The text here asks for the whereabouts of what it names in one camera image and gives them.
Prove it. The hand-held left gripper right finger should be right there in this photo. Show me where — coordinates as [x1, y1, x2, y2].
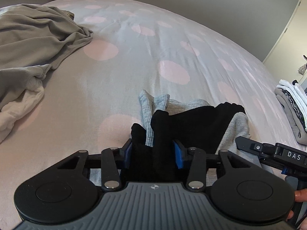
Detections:
[174, 139, 251, 190]

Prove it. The dark patterned folded cloth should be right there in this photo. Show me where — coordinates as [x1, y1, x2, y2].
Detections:
[282, 89, 307, 131]

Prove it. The light grey shirt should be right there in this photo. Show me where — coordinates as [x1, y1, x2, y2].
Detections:
[0, 3, 94, 94]

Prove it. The person's right hand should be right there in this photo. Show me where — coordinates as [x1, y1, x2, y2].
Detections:
[286, 188, 307, 230]

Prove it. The stack of folded clothes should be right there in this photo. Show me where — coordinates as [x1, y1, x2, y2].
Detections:
[275, 88, 307, 145]

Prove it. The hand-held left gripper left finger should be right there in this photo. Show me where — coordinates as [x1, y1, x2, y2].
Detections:
[56, 139, 133, 190]

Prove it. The white folded cloth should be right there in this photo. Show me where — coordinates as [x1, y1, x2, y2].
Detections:
[276, 79, 307, 107]

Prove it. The pink polka dot bed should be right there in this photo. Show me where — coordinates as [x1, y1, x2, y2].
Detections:
[0, 0, 307, 230]

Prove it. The grey shirt with black sleeves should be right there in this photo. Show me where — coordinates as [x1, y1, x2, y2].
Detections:
[131, 89, 262, 183]

